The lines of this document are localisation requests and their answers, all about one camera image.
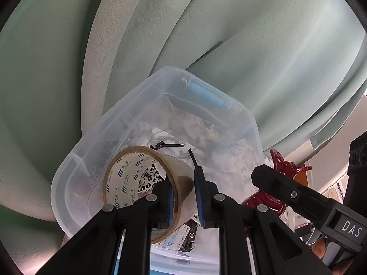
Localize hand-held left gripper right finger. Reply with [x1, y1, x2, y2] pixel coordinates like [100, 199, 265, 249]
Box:
[188, 149, 333, 275]

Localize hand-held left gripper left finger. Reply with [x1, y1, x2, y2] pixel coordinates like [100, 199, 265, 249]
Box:
[37, 178, 177, 275]

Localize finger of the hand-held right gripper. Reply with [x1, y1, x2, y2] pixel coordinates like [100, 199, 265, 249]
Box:
[251, 164, 338, 230]

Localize red hair claw clip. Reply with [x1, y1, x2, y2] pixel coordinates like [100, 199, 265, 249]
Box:
[240, 148, 305, 222]

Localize brown tape roll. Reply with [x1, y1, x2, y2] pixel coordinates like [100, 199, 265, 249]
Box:
[102, 146, 199, 245]

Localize clear plastic container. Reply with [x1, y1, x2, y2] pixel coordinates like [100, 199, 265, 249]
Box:
[51, 66, 265, 265]

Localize beige quilted lace-trimmed cover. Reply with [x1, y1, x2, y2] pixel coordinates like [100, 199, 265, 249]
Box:
[320, 174, 348, 204]

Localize blue and white medicine box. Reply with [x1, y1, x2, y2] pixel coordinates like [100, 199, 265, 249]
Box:
[160, 223, 193, 253]

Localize leopard print hair accessory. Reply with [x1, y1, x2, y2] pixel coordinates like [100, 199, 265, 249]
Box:
[137, 164, 161, 194]

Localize black toy car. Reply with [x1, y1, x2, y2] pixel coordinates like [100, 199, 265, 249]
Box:
[182, 223, 199, 253]

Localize black hair clip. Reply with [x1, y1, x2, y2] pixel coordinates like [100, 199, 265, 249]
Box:
[148, 140, 186, 151]

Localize green curtain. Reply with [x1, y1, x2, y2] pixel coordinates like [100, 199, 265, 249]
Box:
[0, 0, 367, 275]

